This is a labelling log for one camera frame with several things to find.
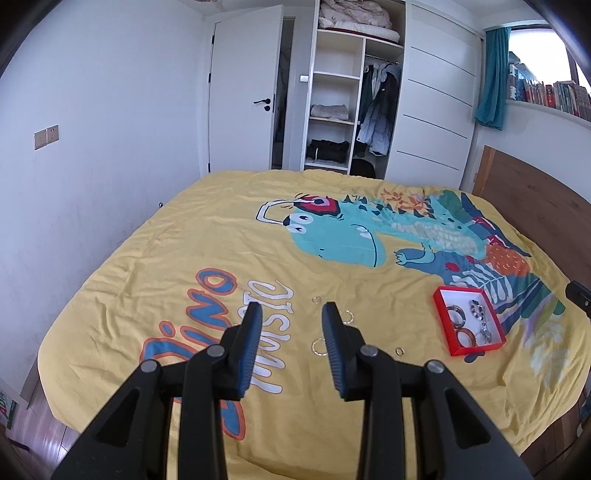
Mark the red jewelry box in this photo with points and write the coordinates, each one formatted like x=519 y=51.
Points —
x=445 y=323

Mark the green and white printed box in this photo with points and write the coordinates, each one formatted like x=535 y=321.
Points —
x=7 y=406

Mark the amber bangle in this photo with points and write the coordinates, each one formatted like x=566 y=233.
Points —
x=461 y=340

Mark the row of books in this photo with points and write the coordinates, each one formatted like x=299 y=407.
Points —
x=549 y=94

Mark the folded white bedding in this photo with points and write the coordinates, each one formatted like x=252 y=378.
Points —
x=355 y=18

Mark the white door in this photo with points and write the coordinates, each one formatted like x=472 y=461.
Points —
x=240 y=92

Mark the yellow dinosaur printed blanket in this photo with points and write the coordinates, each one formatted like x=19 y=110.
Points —
x=194 y=258

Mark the window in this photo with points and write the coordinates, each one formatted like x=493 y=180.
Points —
x=540 y=53

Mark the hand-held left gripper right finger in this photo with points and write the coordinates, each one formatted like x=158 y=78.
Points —
x=333 y=360

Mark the hanging jackets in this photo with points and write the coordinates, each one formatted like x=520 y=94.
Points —
x=381 y=110

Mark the silver hoop earring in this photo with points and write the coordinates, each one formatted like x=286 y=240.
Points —
x=315 y=348
x=351 y=316

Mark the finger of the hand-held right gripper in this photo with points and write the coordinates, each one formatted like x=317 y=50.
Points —
x=581 y=295

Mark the wooden headboard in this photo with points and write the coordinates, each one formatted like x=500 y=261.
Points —
x=531 y=194

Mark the white wardrobe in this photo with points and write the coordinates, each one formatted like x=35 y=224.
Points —
x=434 y=101

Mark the beige wall switch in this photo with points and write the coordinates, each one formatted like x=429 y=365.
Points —
x=46 y=136

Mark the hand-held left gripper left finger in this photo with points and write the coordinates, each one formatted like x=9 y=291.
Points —
x=247 y=355

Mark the folded beige clothes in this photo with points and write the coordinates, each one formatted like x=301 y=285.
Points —
x=328 y=111

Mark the teal curtain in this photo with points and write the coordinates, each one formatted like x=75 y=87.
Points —
x=494 y=78

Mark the black bag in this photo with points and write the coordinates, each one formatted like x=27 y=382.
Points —
x=362 y=167

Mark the folded black clothes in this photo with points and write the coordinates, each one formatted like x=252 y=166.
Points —
x=328 y=150

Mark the dark tortoiseshell bangle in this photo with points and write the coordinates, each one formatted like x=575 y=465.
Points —
x=455 y=318

